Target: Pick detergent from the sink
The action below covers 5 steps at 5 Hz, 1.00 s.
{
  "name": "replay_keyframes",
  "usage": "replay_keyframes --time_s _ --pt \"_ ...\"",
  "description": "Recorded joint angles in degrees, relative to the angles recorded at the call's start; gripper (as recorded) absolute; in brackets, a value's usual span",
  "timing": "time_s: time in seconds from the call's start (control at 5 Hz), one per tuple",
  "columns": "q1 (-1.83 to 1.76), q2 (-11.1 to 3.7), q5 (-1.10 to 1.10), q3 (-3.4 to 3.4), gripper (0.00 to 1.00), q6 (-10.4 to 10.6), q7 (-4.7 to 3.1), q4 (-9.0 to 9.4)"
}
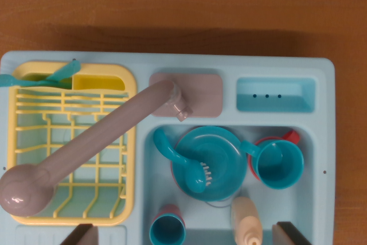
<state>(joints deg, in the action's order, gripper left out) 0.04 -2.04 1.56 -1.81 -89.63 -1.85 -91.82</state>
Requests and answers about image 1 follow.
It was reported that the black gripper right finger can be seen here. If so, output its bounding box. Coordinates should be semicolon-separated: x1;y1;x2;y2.
271;221;313;245

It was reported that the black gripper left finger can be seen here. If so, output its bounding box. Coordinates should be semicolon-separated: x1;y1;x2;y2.
59;223;100;245

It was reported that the cream detergent bottle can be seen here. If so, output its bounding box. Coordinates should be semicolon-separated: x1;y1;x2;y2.
231;196;263;245

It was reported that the light blue toy sink unit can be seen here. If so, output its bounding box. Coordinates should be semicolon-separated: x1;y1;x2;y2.
0;50;335;245

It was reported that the teal mug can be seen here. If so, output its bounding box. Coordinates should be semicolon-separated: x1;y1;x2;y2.
240;138;304;190

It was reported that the yellow dish rack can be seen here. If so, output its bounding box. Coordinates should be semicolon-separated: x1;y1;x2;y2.
8;60;138;226

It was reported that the teal tumbler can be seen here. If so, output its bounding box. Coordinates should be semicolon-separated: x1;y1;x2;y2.
149;212;187;245

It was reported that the teal bowl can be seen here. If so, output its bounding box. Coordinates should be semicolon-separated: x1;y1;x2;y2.
171;126;248;202

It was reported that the red mug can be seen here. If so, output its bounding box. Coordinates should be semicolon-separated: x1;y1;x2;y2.
247;129;301;182

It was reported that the mauve faucet spout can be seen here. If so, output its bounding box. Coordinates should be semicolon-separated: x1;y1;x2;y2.
0;80;193;217

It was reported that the teal dish brush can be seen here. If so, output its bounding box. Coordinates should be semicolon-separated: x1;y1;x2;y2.
153;127;213;193

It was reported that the teal soap tray recess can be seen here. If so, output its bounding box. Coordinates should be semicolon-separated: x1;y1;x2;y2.
236;77;316;114

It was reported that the teal toy utensil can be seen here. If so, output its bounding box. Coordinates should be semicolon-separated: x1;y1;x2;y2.
0;74;58;88
46;59;81;83

